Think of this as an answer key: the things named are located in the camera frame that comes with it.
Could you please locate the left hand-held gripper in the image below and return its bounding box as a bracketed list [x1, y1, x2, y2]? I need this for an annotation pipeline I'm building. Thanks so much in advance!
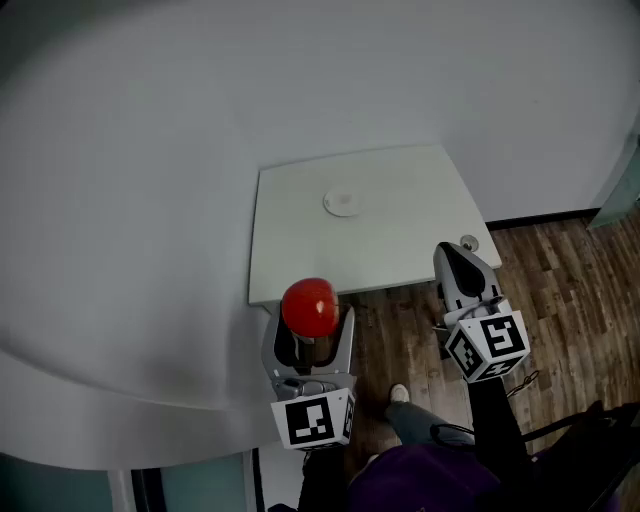
[260, 306, 358, 451]

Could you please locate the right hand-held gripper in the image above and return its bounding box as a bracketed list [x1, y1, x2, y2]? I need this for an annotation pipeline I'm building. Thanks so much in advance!
[431, 242, 531, 384]

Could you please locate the red apple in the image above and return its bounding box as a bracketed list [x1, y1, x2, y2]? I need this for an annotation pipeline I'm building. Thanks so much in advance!
[280, 277, 341, 339]

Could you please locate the small white plate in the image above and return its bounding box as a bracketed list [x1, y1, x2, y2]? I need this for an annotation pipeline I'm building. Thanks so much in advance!
[322, 183, 364, 218]

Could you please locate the person's right forearm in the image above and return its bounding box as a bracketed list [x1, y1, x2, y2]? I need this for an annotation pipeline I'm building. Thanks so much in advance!
[468, 372, 534, 501]

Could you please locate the person's left forearm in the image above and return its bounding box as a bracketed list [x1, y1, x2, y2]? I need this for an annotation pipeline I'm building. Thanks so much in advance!
[298, 444, 352, 512]

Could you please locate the person's leg in grey trousers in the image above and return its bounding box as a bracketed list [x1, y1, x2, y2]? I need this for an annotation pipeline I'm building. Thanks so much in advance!
[383, 399, 476, 450]

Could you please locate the frosted glass panel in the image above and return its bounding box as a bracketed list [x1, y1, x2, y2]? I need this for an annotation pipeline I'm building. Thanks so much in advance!
[0, 451, 252, 512]
[586, 119, 640, 231]

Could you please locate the person's purple top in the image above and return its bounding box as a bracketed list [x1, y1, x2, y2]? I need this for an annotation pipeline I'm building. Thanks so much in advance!
[347, 443, 502, 512]

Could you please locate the black bag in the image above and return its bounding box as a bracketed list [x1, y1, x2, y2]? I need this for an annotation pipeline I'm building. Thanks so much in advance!
[519, 398, 640, 512]

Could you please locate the thin black cord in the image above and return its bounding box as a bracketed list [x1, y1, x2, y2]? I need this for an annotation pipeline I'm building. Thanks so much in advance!
[506, 369, 542, 399]

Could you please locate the black cable loop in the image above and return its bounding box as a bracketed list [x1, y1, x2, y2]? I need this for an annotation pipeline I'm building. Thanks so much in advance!
[428, 423, 476, 452]

